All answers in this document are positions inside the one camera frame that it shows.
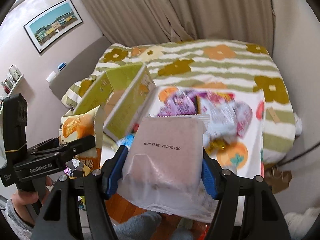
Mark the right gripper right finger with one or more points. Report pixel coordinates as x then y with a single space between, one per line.
246 208

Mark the orange snack bag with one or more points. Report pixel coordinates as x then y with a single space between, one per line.
74 127

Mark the translucent pink cake packet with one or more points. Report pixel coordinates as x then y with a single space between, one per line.
162 171

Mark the purple snack bag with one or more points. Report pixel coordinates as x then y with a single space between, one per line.
178 104

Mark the light blue snack bag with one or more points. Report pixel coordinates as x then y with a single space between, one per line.
126 141

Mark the person's left hand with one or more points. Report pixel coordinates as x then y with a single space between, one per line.
20 200

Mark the persimmon print tablecloth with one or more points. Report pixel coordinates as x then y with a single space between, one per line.
241 156

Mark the silver white snack bag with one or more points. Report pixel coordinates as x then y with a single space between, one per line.
228 121

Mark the blue white item on headboard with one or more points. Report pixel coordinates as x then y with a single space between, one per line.
61 66

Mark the grey headboard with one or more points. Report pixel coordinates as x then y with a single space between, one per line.
79 68

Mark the green cardboard box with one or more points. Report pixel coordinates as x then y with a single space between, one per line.
124 91

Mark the framed houses picture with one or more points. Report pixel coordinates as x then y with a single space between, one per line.
52 24

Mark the floral striped quilt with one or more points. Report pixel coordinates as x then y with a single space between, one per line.
236 65

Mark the beige curtain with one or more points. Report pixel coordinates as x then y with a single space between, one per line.
138 22

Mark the wall shelf with items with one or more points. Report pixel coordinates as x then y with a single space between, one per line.
13 79

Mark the white wall switch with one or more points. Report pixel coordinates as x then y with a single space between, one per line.
51 77

